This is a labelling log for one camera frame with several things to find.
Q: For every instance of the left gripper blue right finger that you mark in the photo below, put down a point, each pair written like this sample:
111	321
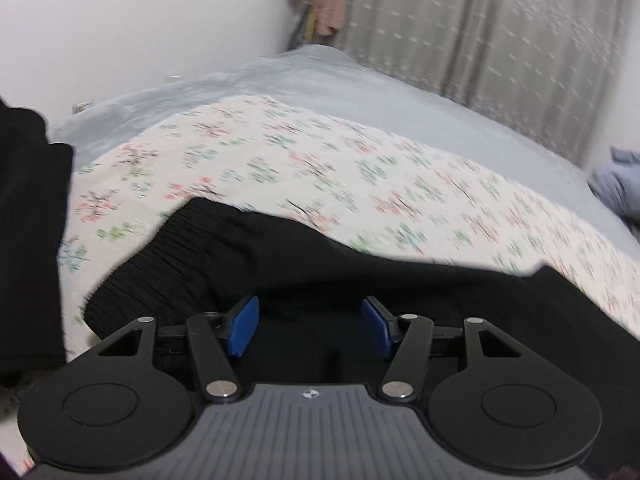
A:
380	325

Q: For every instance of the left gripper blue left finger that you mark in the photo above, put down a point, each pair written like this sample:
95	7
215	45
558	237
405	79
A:
241	324

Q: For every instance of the black pants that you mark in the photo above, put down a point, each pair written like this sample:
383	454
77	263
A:
208	256

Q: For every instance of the floral white bed cover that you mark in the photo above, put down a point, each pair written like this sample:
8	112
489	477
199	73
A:
454	402

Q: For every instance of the light blue bed sheet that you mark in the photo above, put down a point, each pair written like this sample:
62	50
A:
329	82

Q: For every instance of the black folded clothes pile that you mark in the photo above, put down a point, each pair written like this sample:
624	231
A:
35	178

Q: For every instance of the blue crumpled blanket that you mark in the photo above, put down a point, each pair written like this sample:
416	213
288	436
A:
617	184

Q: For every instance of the grey patterned curtain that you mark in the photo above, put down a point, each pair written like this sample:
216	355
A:
539	67

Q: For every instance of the white wall socket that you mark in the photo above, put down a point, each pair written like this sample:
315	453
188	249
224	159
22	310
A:
81	106

